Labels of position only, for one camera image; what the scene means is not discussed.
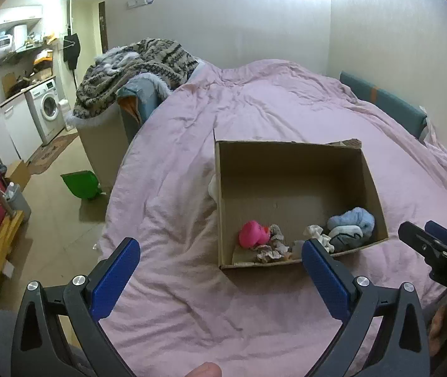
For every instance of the white patterned sock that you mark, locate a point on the white patterned sock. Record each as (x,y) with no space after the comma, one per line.
(344,238)

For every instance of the cream white scrunchie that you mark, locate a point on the cream white scrunchie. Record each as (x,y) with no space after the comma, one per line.
(316,232)

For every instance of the white washing machine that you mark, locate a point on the white washing machine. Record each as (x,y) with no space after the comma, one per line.
(44,105)

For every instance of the light blue fluffy cloth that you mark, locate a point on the light blue fluffy cloth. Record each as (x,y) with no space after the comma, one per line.
(355,217)

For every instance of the white cloth behind box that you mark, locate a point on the white cloth behind box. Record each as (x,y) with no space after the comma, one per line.
(212,188)

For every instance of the pink bed duvet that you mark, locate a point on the pink bed duvet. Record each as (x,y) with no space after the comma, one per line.
(180,310)

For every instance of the beige lace scrunchie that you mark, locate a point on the beige lace scrunchie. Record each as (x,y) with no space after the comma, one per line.
(275,249)

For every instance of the green plastic dustpan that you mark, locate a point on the green plastic dustpan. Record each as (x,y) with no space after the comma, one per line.
(82,184)

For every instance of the pink rubber duck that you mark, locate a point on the pink rubber duck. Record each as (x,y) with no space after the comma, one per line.
(253,234)

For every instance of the brown cardboard box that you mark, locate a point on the brown cardboard box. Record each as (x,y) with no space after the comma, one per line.
(292,185)

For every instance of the striped knit blanket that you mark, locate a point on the striped knit blanket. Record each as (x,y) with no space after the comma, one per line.
(164,62)

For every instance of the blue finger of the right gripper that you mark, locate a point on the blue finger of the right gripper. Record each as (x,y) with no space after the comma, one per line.
(419,240)
(437,231)

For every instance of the small cardboard box on floor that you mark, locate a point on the small cardboard box on floor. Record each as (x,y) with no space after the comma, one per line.
(18,173)

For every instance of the patterned floor mat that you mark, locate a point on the patterned floor mat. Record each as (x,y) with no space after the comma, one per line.
(46,155)

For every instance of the black hanging bag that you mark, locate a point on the black hanging bag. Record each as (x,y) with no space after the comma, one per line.
(71,50)

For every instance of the grey small bin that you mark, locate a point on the grey small bin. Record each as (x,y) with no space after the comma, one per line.
(16,200)

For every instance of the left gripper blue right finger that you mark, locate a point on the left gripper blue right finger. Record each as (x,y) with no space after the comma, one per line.
(332,279)

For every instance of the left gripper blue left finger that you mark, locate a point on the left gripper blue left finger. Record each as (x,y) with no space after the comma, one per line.
(109,278)

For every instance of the white kitchen cabinet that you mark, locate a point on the white kitchen cabinet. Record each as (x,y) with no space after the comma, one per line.
(19,137)

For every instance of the teal headboard cushion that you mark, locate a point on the teal headboard cushion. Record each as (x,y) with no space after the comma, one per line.
(413,119)

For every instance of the blue grey fur-trimmed jacket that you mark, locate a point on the blue grey fur-trimmed jacket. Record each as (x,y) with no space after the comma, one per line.
(138,99)

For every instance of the beige laundry bin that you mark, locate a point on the beige laundry bin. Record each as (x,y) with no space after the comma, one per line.
(105,143)

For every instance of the person's right hand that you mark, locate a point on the person's right hand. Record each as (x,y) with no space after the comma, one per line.
(438,330)

